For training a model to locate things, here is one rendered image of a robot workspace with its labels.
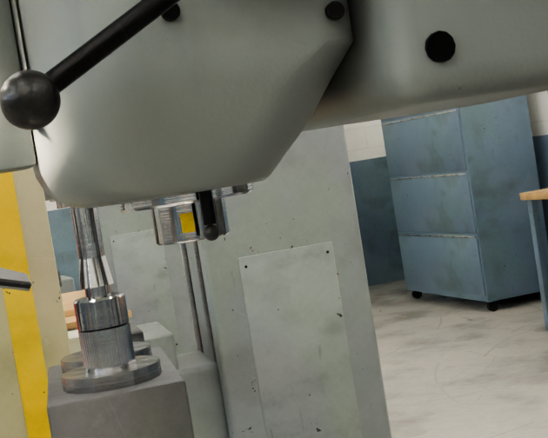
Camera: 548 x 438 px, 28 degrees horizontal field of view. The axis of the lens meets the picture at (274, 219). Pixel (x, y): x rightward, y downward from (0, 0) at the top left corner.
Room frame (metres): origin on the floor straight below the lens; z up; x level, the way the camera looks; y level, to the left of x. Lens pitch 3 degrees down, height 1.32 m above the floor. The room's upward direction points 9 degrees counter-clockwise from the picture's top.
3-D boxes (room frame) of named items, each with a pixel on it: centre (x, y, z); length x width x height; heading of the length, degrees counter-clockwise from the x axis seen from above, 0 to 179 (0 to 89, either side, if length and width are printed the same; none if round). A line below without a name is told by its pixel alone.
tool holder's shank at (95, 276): (0.99, 0.17, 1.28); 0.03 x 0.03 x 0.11
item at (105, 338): (0.99, 0.17, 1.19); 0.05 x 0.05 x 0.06
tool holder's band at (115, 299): (0.99, 0.17, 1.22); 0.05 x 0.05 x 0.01
